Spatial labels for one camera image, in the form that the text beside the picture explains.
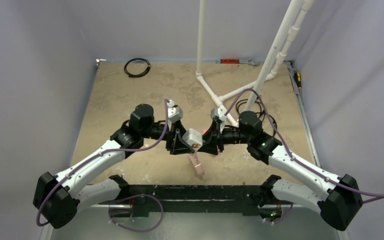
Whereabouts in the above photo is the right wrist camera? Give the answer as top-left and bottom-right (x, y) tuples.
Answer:
(210, 106), (227, 133)

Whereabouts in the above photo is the large black coiled cable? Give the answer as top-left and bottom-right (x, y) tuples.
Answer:
(235, 98), (278, 133)

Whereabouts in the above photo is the white cube power socket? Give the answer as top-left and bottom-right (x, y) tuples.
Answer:
(182, 128), (203, 151)

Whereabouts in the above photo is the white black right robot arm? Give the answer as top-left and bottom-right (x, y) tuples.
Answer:
(199, 107), (363, 231)

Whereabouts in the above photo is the yellow black screwdriver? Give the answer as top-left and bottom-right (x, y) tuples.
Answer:
(293, 71), (302, 90)

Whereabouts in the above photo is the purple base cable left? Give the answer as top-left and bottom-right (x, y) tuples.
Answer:
(108, 194), (164, 233)

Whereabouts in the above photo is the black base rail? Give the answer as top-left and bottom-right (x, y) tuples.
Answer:
(109, 175), (287, 217)

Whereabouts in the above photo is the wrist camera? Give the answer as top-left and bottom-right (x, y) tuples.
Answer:
(166, 99), (184, 130)
(210, 106), (227, 133)

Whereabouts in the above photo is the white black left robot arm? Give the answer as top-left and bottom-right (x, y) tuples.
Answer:
(33, 99), (203, 229)

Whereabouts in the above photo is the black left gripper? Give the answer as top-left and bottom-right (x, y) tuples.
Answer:
(141, 118), (194, 154)

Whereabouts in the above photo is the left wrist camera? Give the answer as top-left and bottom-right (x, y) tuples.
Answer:
(166, 99), (184, 130)

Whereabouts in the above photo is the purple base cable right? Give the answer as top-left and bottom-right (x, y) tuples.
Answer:
(260, 200), (296, 226)

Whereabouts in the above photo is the pink round socket with cord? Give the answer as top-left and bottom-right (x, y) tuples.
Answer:
(188, 152), (205, 178)

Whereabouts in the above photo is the red handled adjustable wrench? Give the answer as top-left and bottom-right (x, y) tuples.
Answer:
(216, 58), (259, 67)

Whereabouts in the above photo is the white PVC pipe frame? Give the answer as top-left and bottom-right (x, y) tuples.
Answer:
(195, 0), (314, 110)

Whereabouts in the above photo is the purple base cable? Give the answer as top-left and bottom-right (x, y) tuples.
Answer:
(260, 200), (296, 226)
(108, 194), (164, 233)

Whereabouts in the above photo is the small black coiled cable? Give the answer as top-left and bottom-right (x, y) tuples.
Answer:
(123, 57), (151, 79)

